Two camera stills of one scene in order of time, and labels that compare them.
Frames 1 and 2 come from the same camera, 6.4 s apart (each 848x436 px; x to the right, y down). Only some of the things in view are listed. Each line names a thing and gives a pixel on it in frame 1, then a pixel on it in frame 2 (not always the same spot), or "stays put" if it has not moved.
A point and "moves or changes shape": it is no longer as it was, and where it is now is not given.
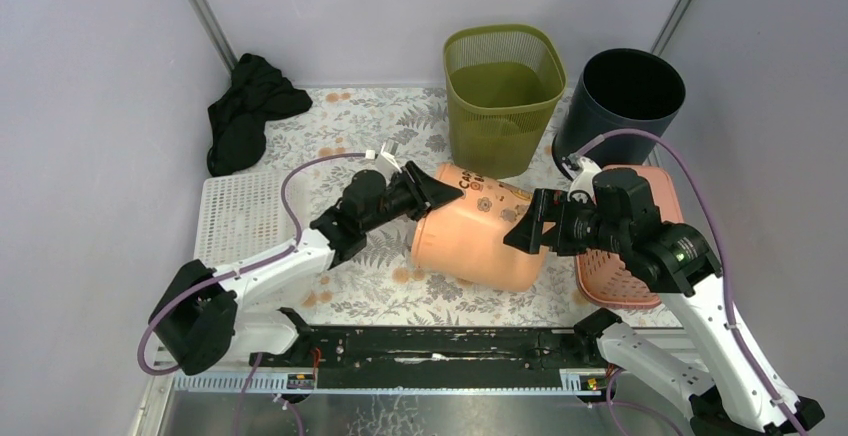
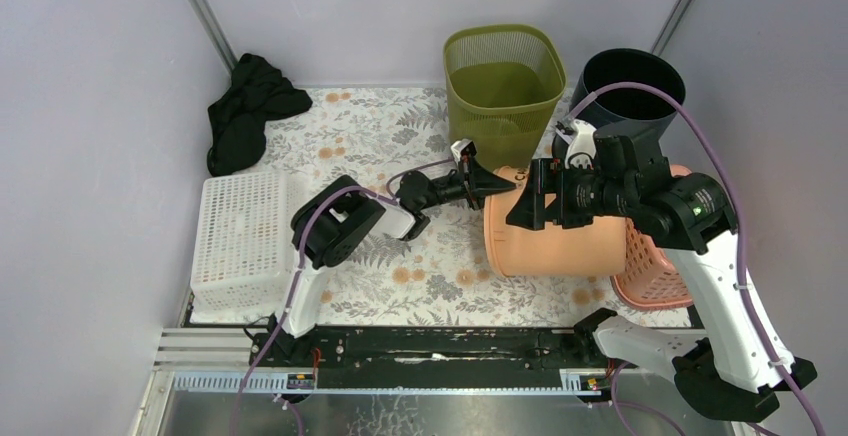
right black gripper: x=547 y=204 -> x=547 y=175
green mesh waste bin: x=503 y=84 stays put
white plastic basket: x=239 y=216 stays put
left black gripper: x=416 y=189 -> x=472 y=183
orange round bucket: x=464 y=238 moves or changes shape
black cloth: x=260 y=93 stays put
